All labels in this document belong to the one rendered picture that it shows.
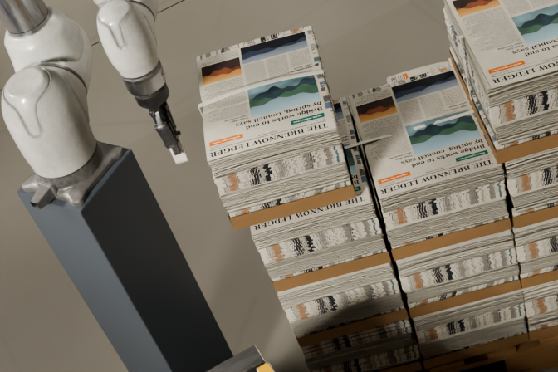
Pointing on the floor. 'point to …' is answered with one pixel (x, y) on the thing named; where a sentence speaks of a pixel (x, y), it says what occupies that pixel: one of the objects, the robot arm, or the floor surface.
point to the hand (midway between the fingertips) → (177, 149)
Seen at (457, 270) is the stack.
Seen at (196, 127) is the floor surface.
